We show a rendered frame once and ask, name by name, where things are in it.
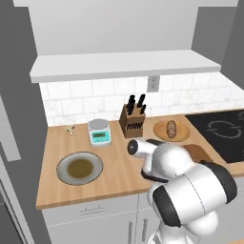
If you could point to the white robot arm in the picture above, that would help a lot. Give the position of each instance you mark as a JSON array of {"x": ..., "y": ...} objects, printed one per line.
[{"x": 193, "y": 193}]

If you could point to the wooden knife block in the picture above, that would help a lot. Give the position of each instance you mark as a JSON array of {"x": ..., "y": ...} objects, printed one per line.
[{"x": 132, "y": 122}]

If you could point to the white kitchen scale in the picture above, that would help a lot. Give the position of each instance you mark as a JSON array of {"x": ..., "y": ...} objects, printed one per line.
[{"x": 99, "y": 133}]

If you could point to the brown bread pastry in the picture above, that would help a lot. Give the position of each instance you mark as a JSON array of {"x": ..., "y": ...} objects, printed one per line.
[{"x": 171, "y": 128}]

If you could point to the grey plate with brown centre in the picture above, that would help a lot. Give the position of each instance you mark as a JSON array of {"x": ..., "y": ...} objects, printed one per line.
[{"x": 79, "y": 167}]

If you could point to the white cupboard door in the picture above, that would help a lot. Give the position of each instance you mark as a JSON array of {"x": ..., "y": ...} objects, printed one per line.
[
  {"x": 144, "y": 216},
  {"x": 92, "y": 233}
]

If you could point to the black hob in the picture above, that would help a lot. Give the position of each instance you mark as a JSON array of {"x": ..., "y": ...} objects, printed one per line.
[{"x": 222, "y": 133}]

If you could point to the grey fridge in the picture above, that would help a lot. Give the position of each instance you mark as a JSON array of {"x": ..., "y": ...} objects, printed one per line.
[{"x": 19, "y": 127}]

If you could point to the white drawer front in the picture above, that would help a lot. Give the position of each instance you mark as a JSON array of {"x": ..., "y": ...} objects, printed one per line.
[{"x": 63, "y": 214}]

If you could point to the grey wall outlet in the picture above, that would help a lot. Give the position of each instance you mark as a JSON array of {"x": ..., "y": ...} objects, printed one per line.
[{"x": 153, "y": 83}]

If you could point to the white wall cabinet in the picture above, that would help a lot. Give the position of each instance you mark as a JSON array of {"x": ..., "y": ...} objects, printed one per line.
[{"x": 120, "y": 38}]

